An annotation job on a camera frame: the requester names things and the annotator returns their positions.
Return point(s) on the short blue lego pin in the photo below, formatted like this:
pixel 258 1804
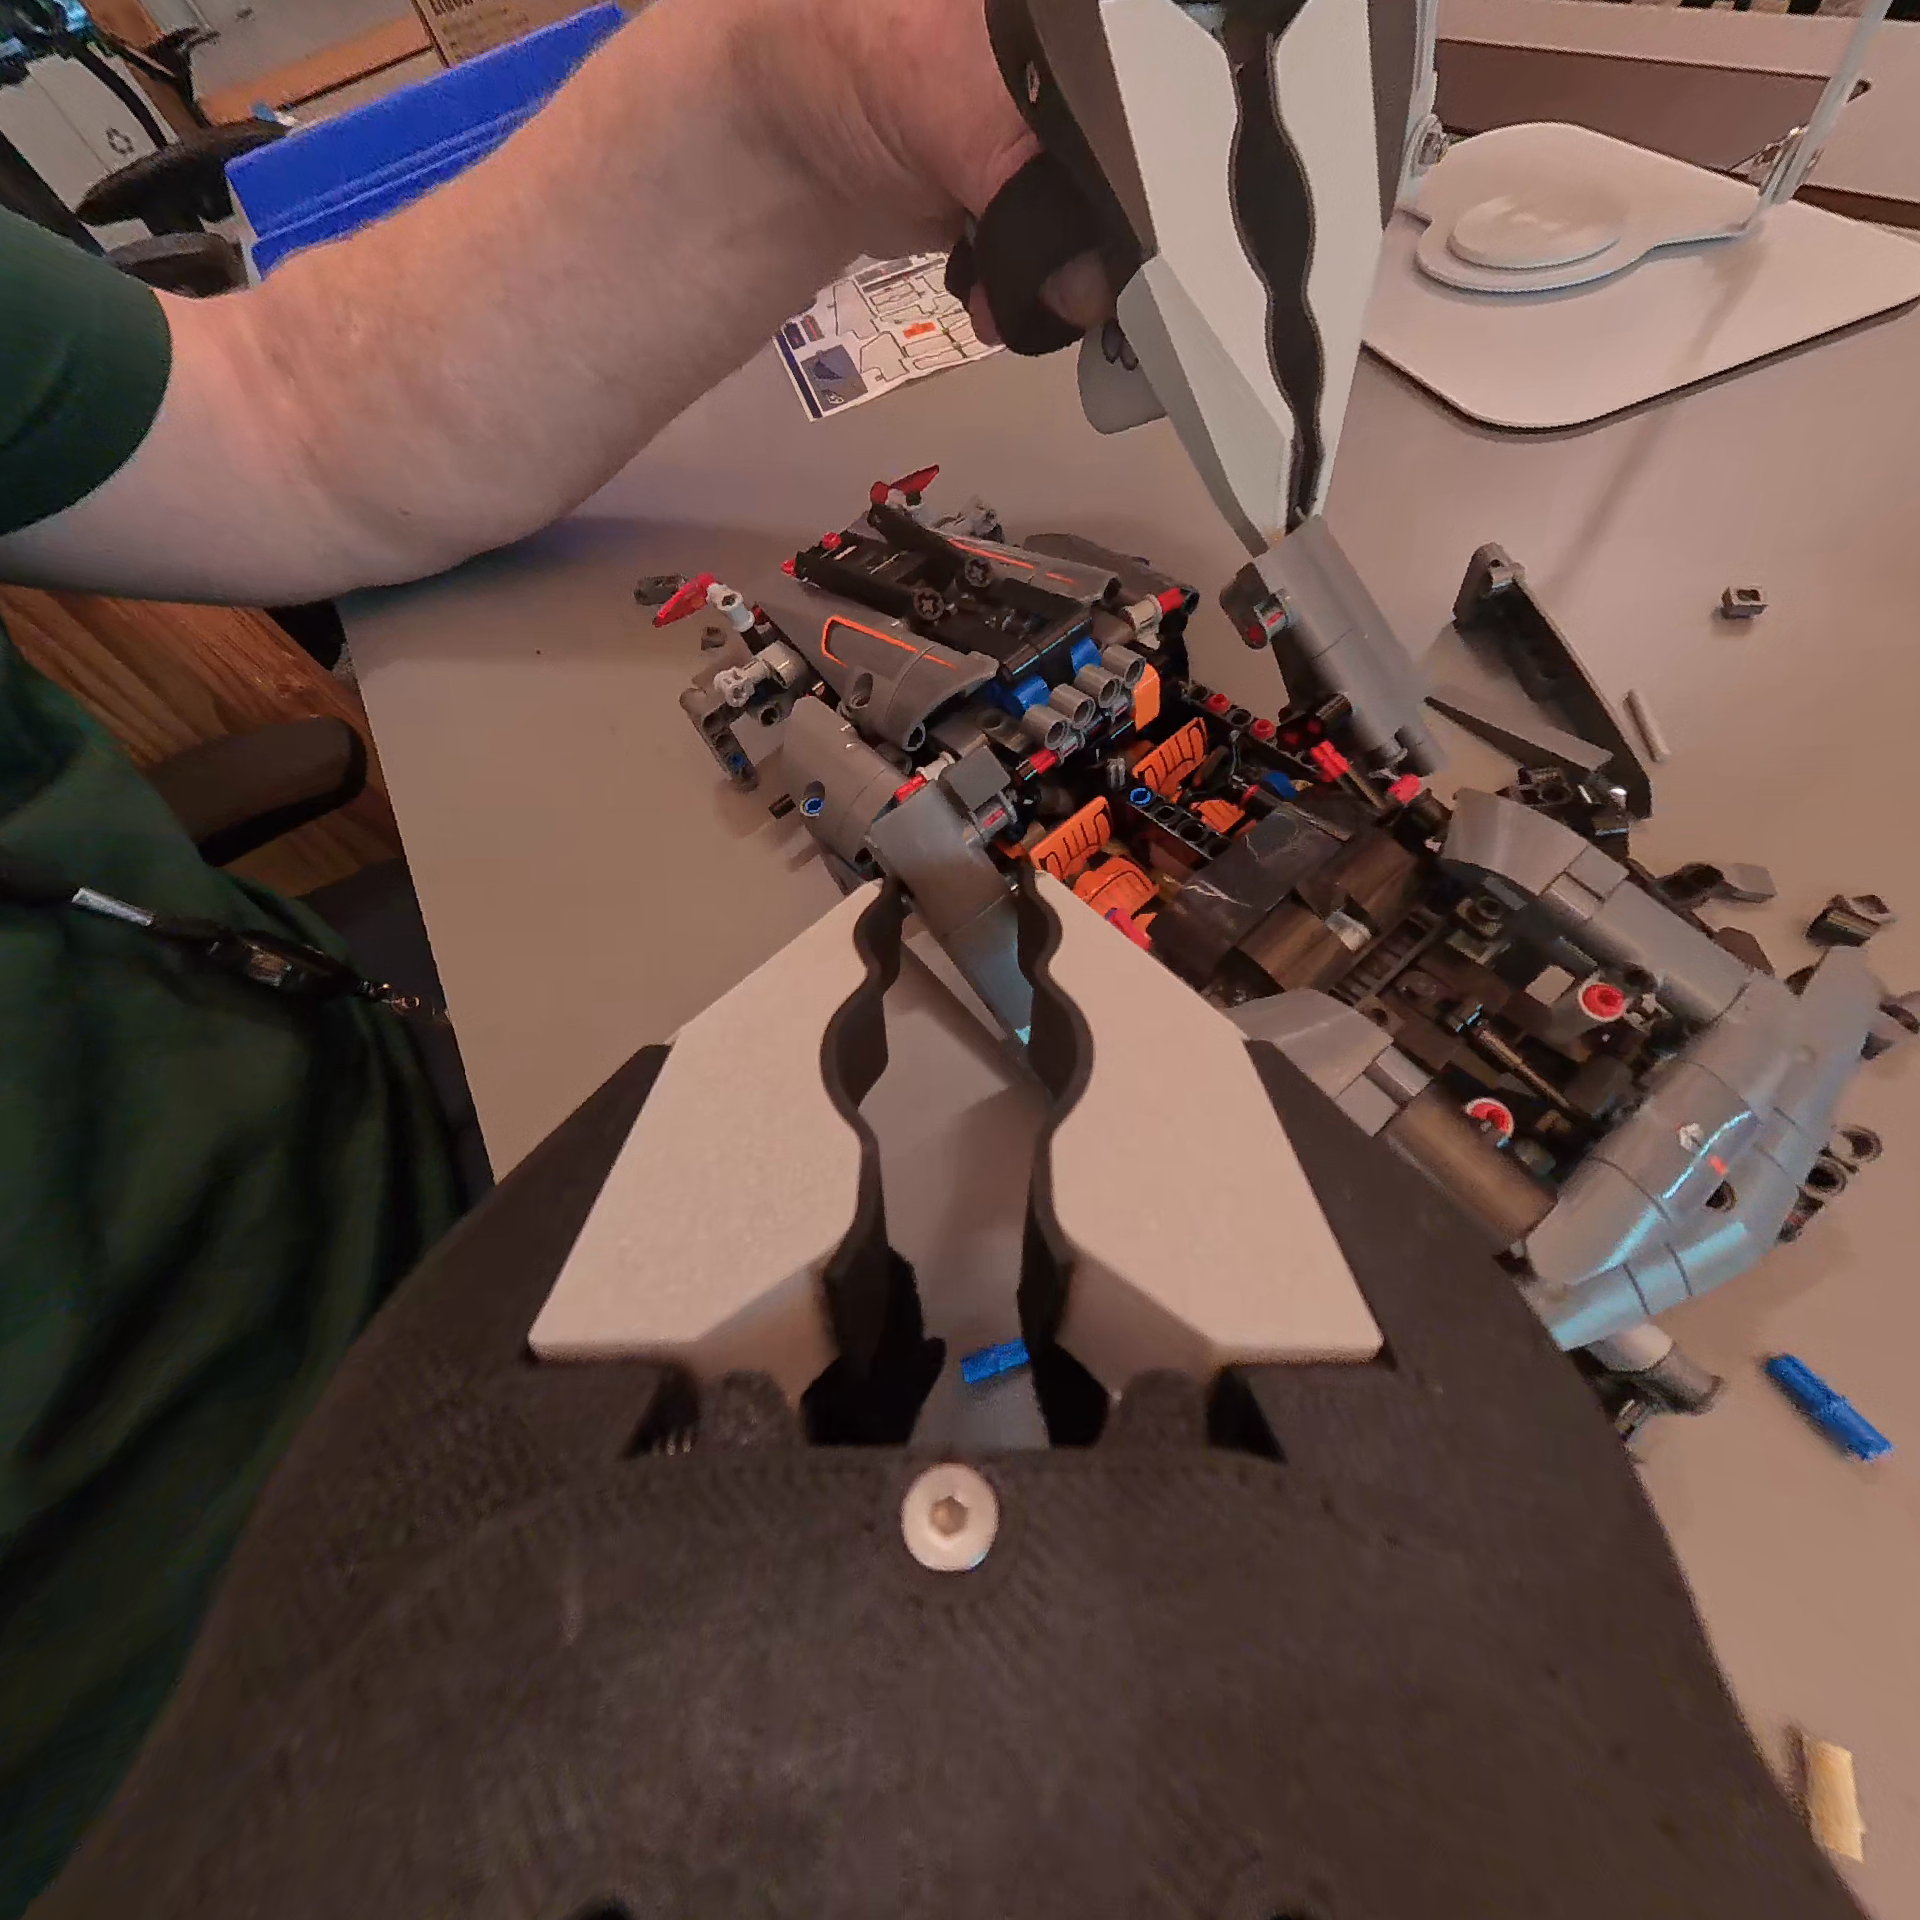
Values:
pixel 992 1361

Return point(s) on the blue lego axle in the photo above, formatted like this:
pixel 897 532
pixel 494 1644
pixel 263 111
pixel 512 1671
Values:
pixel 1828 1407

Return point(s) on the pile of small lego pieces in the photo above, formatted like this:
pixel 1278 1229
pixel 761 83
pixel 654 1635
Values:
pixel 1848 916

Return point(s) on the lego sticker sheet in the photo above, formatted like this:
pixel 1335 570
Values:
pixel 885 338

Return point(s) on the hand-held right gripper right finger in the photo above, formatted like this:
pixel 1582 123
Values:
pixel 1200 1200

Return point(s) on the dark grey lego panel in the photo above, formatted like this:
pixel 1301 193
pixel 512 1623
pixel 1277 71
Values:
pixel 1559 675

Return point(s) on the small dark grey lego piece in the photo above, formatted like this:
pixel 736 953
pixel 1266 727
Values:
pixel 1741 600

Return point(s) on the small black lego piece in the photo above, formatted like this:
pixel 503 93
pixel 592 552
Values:
pixel 657 591

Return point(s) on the white stand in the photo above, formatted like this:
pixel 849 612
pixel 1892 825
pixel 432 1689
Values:
pixel 1650 316

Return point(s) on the grey lego car model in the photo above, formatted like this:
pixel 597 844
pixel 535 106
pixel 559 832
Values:
pixel 1350 900

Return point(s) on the light grey lego axle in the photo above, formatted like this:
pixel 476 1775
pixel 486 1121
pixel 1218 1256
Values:
pixel 1647 727

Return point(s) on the blue plastic bin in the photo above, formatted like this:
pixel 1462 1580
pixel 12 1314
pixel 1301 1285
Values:
pixel 405 136

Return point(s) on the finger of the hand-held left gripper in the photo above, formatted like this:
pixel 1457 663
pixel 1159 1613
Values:
pixel 1200 224
pixel 1389 149

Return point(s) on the person's left forearm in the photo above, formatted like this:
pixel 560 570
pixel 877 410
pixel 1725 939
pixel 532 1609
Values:
pixel 452 375

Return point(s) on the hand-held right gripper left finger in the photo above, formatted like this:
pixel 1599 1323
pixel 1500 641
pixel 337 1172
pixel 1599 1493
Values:
pixel 690 1200

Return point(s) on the tan Lego pin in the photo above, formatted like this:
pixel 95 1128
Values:
pixel 1828 1793

